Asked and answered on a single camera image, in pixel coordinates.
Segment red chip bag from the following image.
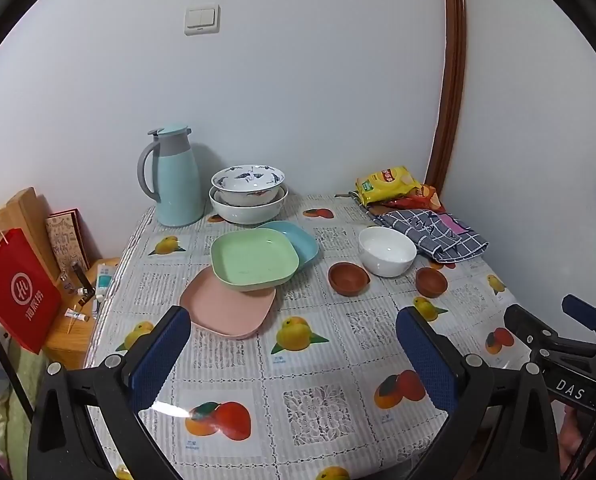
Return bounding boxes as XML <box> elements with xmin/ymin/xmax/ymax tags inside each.
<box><xmin>378</xmin><ymin>185</ymin><xmax>446</xmax><ymax>212</ymax></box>

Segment grey checked cloth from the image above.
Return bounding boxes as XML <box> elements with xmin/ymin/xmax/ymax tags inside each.
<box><xmin>370</xmin><ymin>207</ymin><xmax>490</xmax><ymax>264</ymax></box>

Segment wooden side table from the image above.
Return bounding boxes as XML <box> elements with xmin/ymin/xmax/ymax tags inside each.
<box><xmin>43</xmin><ymin>257</ymin><xmax>121</xmax><ymax>371</ymax></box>

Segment blue square plate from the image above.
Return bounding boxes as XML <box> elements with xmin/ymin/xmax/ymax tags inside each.
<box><xmin>258</xmin><ymin>220</ymin><xmax>320</xmax><ymax>271</ymax></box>

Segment person's right hand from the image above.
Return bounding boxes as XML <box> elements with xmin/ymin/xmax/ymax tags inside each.
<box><xmin>560</xmin><ymin>405</ymin><xmax>596</xmax><ymax>470</ymax></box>

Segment white teal ointment tube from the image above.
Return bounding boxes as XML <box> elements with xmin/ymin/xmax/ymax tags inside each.
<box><xmin>94</xmin><ymin>266</ymin><xmax>116</xmax><ymax>318</ymax></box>

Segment fruit print tablecloth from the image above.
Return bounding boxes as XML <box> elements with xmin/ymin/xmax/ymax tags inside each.
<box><xmin>83</xmin><ymin>192</ymin><xmax>544</xmax><ymax>480</ymax></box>

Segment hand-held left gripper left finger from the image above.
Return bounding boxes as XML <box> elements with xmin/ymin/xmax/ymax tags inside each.
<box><xmin>28</xmin><ymin>305</ymin><xmax>193</xmax><ymax>480</ymax></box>

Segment brown wooden door frame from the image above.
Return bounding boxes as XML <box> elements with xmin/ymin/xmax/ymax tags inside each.
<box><xmin>424</xmin><ymin>0</ymin><xmax>468</xmax><ymax>198</ymax></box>

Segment green square plate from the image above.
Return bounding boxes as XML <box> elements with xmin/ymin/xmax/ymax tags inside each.
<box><xmin>210</xmin><ymin>228</ymin><xmax>299</xmax><ymax>292</ymax></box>

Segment brown patterned box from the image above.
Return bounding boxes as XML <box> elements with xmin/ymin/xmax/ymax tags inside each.
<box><xmin>45</xmin><ymin>208</ymin><xmax>91</xmax><ymax>281</ymax></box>

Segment small dark bottle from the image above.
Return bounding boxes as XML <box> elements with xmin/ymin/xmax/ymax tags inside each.
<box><xmin>73</xmin><ymin>264</ymin><xmax>95</xmax><ymax>306</ymax></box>

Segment white ceramic bowl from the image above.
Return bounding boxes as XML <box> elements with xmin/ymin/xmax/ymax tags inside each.
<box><xmin>358</xmin><ymin>226</ymin><xmax>417</xmax><ymax>278</ymax></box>

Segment white light switch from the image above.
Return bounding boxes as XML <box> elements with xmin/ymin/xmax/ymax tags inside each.
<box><xmin>184</xmin><ymin>4</ymin><xmax>221</xmax><ymax>36</ymax></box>

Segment small brown bowl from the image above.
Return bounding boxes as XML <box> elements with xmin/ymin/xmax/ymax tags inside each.
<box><xmin>415</xmin><ymin>267</ymin><xmax>449</xmax><ymax>298</ymax></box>
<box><xmin>328</xmin><ymin>262</ymin><xmax>371</xmax><ymax>295</ymax></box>

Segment black pole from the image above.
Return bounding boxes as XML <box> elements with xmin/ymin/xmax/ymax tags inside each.
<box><xmin>0</xmin><ymin>295</ymin><xmax>34</xmax><ymax>426</ymax></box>

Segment pink square plate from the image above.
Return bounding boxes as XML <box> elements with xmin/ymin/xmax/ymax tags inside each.
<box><xmin>179</xmin><ymin>266</ymin><xmax>277</xmax><ymax>339</ymax></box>

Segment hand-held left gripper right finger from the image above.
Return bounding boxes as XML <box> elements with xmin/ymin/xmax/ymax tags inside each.
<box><xmin>395</xmin><ymin>306</ymin><xmax>561</xmax><ymax>480</ymax></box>

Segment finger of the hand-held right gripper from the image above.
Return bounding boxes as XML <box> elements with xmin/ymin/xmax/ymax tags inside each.
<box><xmin>562</xmin><ymin>294</ymin><xmax>596</xmax><ymax>333</ymax></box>
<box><xmin>504</xmin><ymin>304</ymin><xmax>560</xmax><ymax>356</ymax></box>

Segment red paper bag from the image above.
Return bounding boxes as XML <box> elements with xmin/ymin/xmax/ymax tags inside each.
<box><xmin>0</xmin><ymin>216</ymin><xmax>63</xmax><ymax>356</ymax></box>

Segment large white embossed bowl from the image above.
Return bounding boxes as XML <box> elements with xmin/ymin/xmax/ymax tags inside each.
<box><xmin>208</xmin><ymin>185</ymin><xmax>289</xmax><ymax>225</ymax></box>

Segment yellow chip bag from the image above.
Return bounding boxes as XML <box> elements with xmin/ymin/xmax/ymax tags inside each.
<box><xmin>355</xmin><ymin>166</ymin><xmax>418</xmax><ymax>207</ymax></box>

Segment blue patterned porcelain bowl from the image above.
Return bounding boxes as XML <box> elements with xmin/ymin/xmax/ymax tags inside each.
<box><xmin>211</xmin><ymin>164</ymin><xmax>285</xmax><ymax>207</ymax></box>

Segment light blue thermos jug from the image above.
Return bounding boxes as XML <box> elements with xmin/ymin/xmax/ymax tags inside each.
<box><xmin>138</xmin><ymin>122</ymin><xmax>205</xmax><ymax>227</ymax></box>

